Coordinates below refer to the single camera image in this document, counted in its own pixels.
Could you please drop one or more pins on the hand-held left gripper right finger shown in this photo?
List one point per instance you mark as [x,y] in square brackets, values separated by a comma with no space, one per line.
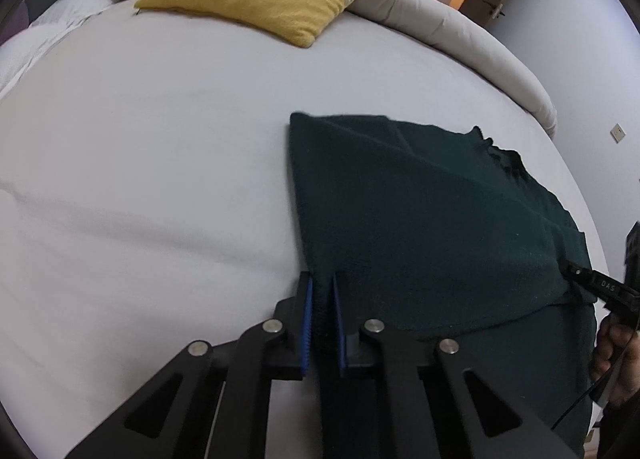
[340,334]

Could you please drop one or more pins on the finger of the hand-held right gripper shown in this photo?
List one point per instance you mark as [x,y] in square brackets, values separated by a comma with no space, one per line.
[607,289]

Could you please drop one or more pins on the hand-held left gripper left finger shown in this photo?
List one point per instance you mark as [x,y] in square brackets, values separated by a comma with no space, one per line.
[307,329]

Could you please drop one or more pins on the dark green garment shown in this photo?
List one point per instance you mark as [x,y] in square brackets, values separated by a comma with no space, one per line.
[425,214]

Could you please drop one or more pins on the person's right hand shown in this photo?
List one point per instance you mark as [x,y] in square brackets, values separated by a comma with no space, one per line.
[620,359]

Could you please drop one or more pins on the white bed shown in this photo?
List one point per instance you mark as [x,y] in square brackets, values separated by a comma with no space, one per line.
[150,139]

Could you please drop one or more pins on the beige rolled duvet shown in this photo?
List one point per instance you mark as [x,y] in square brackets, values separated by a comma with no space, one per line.
[450,29]

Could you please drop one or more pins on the white crumpled sheet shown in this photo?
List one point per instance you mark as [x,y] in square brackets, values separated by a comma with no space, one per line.
[50,24]

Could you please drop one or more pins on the wall socket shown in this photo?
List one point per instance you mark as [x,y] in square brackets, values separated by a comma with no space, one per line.
[618,132]

